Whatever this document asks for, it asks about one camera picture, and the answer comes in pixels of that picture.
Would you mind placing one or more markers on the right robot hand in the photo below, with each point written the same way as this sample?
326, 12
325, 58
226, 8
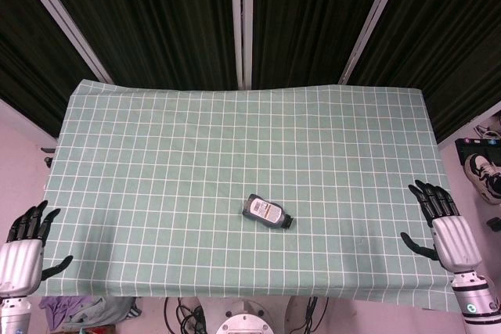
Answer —
456, 243

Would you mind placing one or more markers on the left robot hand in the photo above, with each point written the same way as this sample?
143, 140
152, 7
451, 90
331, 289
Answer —
20, 257

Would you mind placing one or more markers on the dark bottle with white label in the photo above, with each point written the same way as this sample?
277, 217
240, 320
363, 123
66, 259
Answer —
266, 211

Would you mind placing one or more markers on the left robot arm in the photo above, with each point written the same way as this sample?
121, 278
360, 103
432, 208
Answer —
15, 314

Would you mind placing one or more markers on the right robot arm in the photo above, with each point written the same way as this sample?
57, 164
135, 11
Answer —
475, 299

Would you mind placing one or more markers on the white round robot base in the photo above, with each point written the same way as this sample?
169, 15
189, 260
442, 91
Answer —
244, 320

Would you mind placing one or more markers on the purple crumpled cloth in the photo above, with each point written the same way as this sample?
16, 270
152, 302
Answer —
68, 306

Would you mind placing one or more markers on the black and white sneaker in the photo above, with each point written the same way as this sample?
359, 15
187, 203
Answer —
483, 177

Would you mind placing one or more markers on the black box with stickers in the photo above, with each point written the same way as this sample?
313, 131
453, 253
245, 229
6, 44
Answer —
478, 150

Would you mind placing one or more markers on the black table clamp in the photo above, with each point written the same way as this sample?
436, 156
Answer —
48, 156

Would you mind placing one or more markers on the green checkered tablecloth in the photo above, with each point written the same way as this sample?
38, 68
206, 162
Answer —
250, 193

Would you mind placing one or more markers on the black curtain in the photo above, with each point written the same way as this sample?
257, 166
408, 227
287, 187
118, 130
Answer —
250, 29

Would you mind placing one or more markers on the white metal frame post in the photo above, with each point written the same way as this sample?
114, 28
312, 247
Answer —
58, 17
372, 21
240, 23

